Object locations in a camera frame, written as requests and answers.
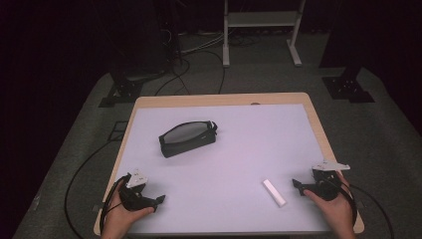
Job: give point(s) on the white table mat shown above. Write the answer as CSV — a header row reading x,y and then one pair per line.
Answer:
x,y
232,139

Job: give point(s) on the wooden table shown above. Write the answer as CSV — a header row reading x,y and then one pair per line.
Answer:
x,y
308,99

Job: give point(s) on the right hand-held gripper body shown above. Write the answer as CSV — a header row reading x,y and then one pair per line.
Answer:
x,y
326,186

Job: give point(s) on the person's right hand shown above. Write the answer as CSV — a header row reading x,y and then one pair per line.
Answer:
x,y
336,209

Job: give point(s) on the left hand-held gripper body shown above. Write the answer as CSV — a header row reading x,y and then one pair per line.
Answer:
x,y
134,195

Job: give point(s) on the black square floor frame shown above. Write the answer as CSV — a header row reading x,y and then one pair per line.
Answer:
x,y
117,131

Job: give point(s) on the white eraser block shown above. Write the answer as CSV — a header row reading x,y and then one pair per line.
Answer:
x,y
274,192

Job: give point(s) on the person's left hand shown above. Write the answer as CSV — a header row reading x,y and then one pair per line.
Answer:
x,y
121,217

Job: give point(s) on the white metal stand frame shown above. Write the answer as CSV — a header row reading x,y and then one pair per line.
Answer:
x,y
262,18

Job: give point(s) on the black pencil case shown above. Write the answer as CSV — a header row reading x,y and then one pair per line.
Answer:
x,y
187,139

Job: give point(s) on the black stand base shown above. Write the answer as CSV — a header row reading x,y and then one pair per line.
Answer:
x,y
124,91
346,88

